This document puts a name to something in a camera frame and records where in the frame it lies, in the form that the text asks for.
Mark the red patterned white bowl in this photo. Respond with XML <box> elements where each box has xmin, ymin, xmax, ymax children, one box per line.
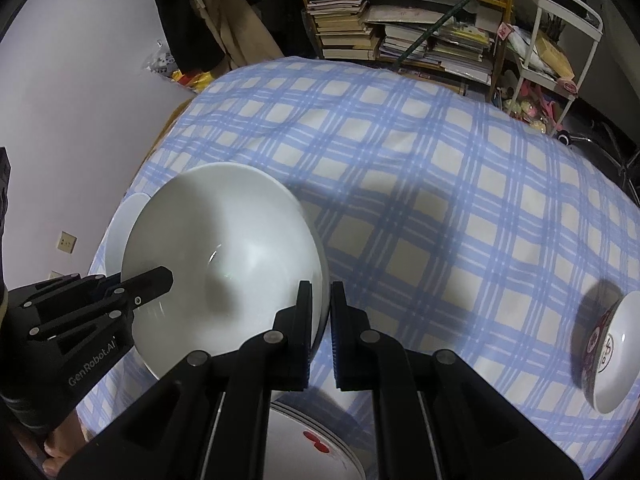
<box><xmin>104</xmin><ymin>193</ymin><xmax>151</xmax><ymax>275</ymax></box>

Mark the cherry plate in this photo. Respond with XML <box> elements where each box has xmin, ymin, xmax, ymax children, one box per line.
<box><xmin>262</xmin><ymin>402</ymin><xmax>366</xmax><ymax>480</ymax></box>

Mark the large white plain bowl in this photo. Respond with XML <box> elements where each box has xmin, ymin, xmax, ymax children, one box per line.
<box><xmin>120</xmin><ymin>162</ymin><xmax>329</xmax><ymax>378</ymax></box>

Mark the person's left hand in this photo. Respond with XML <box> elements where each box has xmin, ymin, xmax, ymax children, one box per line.
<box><xmin>42</xmin><ymin>411</ymin><xmax>90</xmax><ymax>478</ymax></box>

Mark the blue white checked tablecloth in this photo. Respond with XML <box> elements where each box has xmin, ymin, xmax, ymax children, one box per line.
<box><xmin>74</xmin><ymin>55</ymin><xmax>640</xmax><ymax>480</ymax></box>

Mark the yellow red plastic bag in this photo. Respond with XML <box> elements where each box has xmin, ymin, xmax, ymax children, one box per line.
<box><xmin>171</xmin><ymin>70</ymin><xmax>215</xmax><ymax>93</ymax></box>

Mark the black hanging garment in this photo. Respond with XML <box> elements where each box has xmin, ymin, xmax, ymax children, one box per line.
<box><xmin>154</xmin><ymin>0</ymin><xmax>224</xmax><ymax>73</ymax></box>

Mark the beige hanging garment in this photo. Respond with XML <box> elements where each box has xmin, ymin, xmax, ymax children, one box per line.
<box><xmin>194</xmin><ymin>0</ymin><xmax>283</xmax><ymax>76</ymax></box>

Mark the stack of books left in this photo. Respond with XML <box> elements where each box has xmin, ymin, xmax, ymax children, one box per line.
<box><xmin>306</xmin><ymin>0</ymin><xmax>381</xmax><ymax>62</ymax></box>

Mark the stack of papers and magazines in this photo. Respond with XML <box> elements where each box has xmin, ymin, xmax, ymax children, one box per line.
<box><xmin>364</xmin><ymin>0</ymin><xmax>502</xmax><ymax>86</ymax></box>

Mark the white utility cart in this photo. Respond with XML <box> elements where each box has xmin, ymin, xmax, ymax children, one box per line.
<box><xmin>506</xmin><ymin>0</ymin><xmax>603</xmax><ymax>136</ymax></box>

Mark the green pole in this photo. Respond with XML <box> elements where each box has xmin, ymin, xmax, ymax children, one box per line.
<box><xmin>392</xmin><ymin>0</ymin><xmax>472</xmax><ymax>73</ymax></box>

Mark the white wall socket upper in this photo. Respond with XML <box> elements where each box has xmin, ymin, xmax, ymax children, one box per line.
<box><xmin>56</xmin><ymin>231</ymin><xmax>77</xmax><ymax>254</ymax></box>

